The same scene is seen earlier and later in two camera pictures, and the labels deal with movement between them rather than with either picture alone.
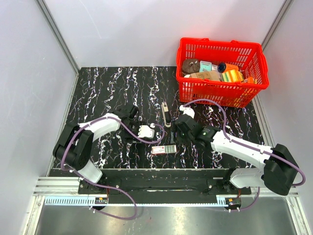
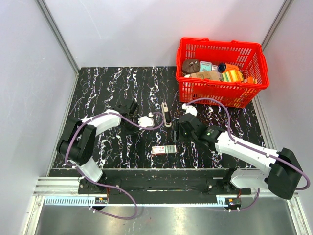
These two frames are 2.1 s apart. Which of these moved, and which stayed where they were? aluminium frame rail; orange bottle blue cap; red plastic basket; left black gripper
Moved: left black gripper
Stayed: red plastic basket; aluminium frame rail; orange bottle blue cap
